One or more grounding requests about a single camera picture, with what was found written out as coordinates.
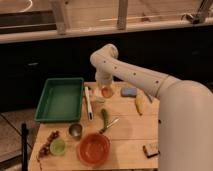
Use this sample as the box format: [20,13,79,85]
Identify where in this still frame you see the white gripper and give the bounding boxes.
[95,70,115,96]

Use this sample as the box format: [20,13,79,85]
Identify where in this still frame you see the red orange apple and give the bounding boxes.
[101,87,112,98]

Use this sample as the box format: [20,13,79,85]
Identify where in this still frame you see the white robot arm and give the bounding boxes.
[90,44,213,171]

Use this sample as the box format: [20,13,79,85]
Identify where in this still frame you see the small metal cup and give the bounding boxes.
[69,123,83,139]

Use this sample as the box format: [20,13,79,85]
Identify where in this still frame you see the small green cup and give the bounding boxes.
[50,138,66,156]

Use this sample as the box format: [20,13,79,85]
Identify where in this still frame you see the white marker pen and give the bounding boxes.
[84,86,93,121]

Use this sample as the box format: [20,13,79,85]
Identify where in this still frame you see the blue sponge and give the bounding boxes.
[121,87,137,97]

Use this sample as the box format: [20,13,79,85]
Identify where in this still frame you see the green chili pepper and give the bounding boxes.
[101,109,108,128]

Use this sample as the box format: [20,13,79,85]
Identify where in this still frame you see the metal spoon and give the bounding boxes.
[99,118,119,134]

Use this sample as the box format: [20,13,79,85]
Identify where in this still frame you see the yellow banana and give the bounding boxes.
[135,95,145,115]

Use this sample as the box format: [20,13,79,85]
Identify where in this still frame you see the green plastic tray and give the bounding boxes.
[35,78,84,123]

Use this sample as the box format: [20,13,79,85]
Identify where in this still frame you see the orange plastic bowl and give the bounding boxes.
[77,133,110,167]

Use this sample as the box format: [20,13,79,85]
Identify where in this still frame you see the wooden black eraser block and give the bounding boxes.
[143,142,159,158]

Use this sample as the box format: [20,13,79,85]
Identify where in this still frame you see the wooden window frame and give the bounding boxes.
[0,0,213,44]

